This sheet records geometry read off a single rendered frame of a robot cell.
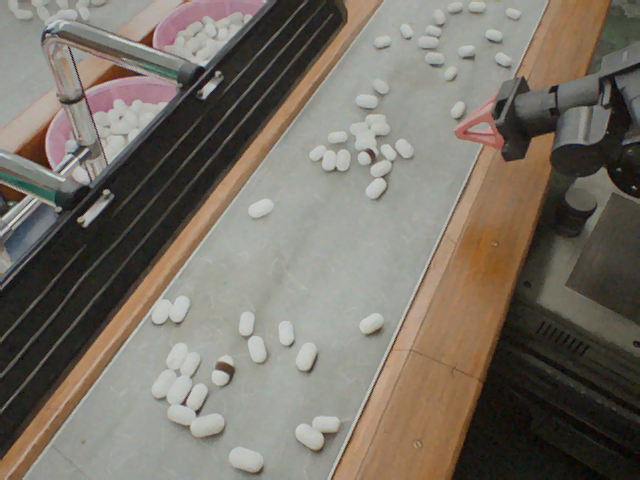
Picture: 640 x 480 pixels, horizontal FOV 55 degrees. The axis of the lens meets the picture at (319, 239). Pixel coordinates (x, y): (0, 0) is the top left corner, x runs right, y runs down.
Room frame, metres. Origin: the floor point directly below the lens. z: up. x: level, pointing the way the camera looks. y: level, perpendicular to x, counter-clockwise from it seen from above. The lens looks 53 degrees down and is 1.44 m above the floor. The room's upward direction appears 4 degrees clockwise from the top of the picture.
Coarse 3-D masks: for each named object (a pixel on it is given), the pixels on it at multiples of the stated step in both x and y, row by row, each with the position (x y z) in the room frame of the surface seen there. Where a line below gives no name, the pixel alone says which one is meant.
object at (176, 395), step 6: (180, 378) 0.30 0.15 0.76; (186, 378) 0.30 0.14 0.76; (174, 384) 0.29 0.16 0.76; (180, 384) 0.29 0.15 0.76; (186, 384) 0.29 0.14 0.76; (174, 390) 0.28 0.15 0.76; (180, 390) 0.28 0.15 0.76; (186, 390) 0.28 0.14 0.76; (168, 396) 0.27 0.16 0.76; (174, 396) 0.27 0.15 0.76; (180, 396) 0.27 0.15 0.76; (174, 402) 0.27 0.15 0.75; (180, 402) 0.27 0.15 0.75
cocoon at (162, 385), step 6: (162, 372) 0.30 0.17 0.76; (168, 372) 0.30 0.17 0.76; (162, 378) 0.29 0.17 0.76; (168, 378) 0.29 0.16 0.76; (174, 378) 0.30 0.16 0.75; (156, 384) 0.29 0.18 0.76; (162, 384) 0.29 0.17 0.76; (168, 384) 0.29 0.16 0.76; (156, 390) 0.28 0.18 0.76; (162, 390) 0.28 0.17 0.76; (168, 390) 0.28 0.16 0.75; (156, 396) 0.27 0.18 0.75; (162, 396) 0.28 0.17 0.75
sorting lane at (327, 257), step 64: (448, 0) 1.17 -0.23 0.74; (512, 0) 1.19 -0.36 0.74; (384, 64) 0.94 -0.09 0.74; (448, 64) 0.96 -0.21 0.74; (512, 64) 0.97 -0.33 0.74; (320, 128) 0.76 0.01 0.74; (448, 128) 0.78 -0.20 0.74; (256, 192) 0.61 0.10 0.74; (320, 192) 0.62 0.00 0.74; (384, 192) 0.63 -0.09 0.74; (448, 192) 0.64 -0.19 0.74; (192, 256) 0.48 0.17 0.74; (256, 256) 0.49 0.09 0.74; (320, 256) 0.50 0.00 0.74; (384, 256) 0.51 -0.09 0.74; (192, 320) 0.38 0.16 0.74; (256, 320) 0.39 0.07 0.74; (320, 320) 0.40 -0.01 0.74; (384, 320) 0.41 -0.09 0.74; (128, 384) 0.29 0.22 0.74; (192, 384) 0.30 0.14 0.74; (256, 384) 0.30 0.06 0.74; (320, 384) 0.31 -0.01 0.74; (64, 448) 0.21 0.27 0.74; (128, 448) 0.22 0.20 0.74; (192, 448) 0.22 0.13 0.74; (256, 448) 0.23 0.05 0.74
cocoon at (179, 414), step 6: (174, 408) 0.26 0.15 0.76; (180, 408) 0.26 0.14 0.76; (186, 408) 0.26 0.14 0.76; (168, 414) 0.25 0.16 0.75; (174, 414) 0.25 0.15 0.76; (180, 414) 0.25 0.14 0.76; (186, 414) 0.25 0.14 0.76; (192, 414) 0.25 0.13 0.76; (174, 420) 0.25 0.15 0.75; (180, 420) 0.25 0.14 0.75; (186, 420) 0.25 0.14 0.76; (192, 420) 0.25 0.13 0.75
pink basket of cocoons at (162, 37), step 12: (204, 0) 1.06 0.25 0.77; (216, 0) 1.07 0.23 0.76; (228, 0) 1.07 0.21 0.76; (240, 0) 1.07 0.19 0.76; (252, 0) 1.07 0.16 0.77; (264, 0) 1.07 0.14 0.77; (180, 12) 1.02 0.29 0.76; (192, 12) 1.04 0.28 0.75; (216, 12) 1.06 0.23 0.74; (228, 12) 1.07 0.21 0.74; (252, 12) 1.07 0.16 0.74; (168, 24) 0.99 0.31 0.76; (180, 24) 1.01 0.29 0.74; (156, 36) 0.93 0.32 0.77; (168, 36) 0.97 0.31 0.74
